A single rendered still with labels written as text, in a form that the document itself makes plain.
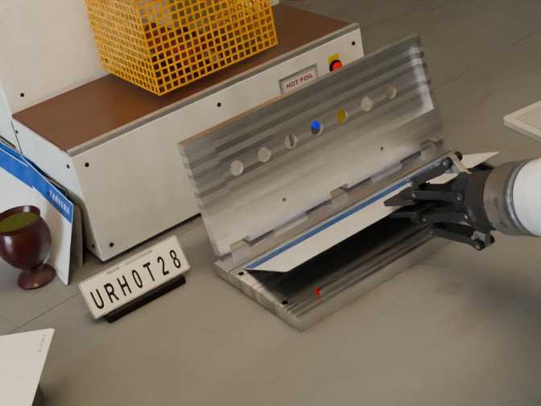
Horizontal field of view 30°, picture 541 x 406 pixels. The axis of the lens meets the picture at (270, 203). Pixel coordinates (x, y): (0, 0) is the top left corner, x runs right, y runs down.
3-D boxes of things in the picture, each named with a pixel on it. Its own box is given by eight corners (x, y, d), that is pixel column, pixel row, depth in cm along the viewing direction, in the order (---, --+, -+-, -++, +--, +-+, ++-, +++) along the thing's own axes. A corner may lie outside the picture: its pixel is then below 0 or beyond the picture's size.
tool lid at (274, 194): (182, 144, 138) (175, 143, 139) (224, 267, 144) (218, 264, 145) (419, 33, 157) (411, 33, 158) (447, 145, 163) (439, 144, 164)
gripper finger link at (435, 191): (464, 204, 125) (460, 193, 125) (408, 201, 135) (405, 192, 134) (486, 191, 127) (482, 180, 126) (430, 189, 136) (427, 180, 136)
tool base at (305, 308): (301, 332, 132) (296, 309, 130) (216, 274, 147) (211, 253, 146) (532, 193, 151) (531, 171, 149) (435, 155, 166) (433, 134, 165)
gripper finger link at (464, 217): (488, 197, 127) (493, 207, 127) (436, 206, 137) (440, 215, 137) (466, 210, 125) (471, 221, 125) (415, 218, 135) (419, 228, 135)
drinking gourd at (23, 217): (26, 262, 160) (6, 203, 155) (73, 263, 157) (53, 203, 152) (-1, 294, 153) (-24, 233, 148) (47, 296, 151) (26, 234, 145)
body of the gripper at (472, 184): (473, 179, 118) (426, 183, 127) (498, 244, 120) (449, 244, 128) (518, 154, 122) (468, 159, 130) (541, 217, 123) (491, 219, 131)
